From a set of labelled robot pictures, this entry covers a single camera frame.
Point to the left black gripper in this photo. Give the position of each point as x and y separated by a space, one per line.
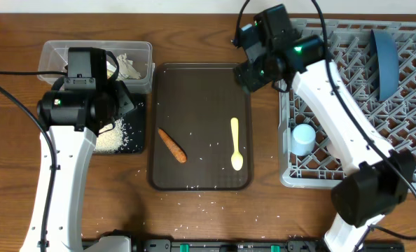
127 101

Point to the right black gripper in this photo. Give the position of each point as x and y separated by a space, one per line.
243 73

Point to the white tissue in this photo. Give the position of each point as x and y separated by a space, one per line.
126 69

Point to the light blue cup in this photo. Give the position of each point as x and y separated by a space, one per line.
302 140

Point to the orange carrot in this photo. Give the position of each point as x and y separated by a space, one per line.
172 146

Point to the yellow plastic spoon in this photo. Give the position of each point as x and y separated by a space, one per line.
236 157

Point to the dark blue plate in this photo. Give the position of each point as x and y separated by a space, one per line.
384 47

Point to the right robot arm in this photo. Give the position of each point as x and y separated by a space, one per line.
377 177

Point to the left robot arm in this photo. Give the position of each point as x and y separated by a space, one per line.
71 115

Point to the clear plastic waste bin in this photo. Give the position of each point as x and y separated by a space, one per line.
54 57

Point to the grey dishwasher rack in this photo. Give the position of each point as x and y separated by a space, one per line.
395 118

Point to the black rectangular tray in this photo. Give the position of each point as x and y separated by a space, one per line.
137 116

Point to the pile of white rice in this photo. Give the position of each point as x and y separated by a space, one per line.
120 137

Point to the brown serving tray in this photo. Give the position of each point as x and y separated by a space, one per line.
194 103

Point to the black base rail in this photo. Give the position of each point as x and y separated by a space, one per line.
167 244

